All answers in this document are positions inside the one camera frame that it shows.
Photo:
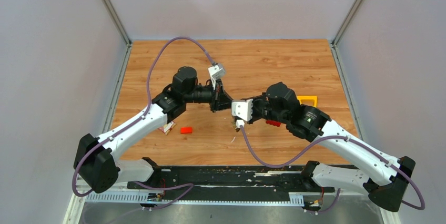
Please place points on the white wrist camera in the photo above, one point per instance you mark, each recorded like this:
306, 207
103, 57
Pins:
216, 72
242, 109

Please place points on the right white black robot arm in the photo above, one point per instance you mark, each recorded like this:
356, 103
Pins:
382, 177

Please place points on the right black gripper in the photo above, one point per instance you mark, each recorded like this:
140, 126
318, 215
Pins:
254, 100

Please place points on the red rectangular block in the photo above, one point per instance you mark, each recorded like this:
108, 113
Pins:
186, 130

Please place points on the pink picture card block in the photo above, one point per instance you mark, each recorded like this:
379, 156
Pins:
167, 127

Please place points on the yellow plastic triangle piece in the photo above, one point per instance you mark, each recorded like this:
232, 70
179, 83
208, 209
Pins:
310, 100

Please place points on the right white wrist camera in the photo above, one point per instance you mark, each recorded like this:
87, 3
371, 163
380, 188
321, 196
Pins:
242, 109

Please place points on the metal keyring with keys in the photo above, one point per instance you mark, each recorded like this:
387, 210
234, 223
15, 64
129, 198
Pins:
236, 124

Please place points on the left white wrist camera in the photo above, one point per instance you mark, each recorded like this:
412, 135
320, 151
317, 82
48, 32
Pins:
216, 72

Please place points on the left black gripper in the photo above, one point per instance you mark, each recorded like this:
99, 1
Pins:
221, 100

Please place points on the red white grid block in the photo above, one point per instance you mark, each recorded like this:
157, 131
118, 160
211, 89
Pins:
273, 123

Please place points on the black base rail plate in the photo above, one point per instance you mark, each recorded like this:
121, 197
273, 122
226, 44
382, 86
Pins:
256, 183

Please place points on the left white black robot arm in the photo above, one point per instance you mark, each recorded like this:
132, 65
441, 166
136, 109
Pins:
98, 159

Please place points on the white slotted cable duct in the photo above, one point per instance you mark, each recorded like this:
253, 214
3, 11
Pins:
294, 200

